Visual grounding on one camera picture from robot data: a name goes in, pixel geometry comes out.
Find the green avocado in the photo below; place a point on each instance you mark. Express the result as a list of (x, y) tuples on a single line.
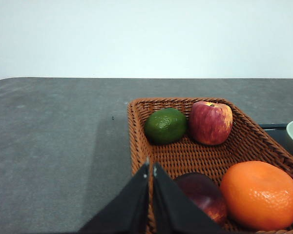
[(166, 126)]

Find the brown wicker basket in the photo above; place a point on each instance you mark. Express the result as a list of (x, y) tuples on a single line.
[(248, 141)]

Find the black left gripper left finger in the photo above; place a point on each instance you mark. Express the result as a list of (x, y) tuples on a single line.
[(128, 212)]

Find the red yellow apple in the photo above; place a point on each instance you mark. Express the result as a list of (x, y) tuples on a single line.
[(210, 124)]

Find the dark teal rectangular tray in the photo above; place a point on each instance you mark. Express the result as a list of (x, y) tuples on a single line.
[(278, 132)]

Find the orange mandarin fruit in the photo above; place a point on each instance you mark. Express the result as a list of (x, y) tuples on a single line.
[(258, 195)]

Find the dark red plum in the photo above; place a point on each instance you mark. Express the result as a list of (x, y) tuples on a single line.
[(207, 192)]

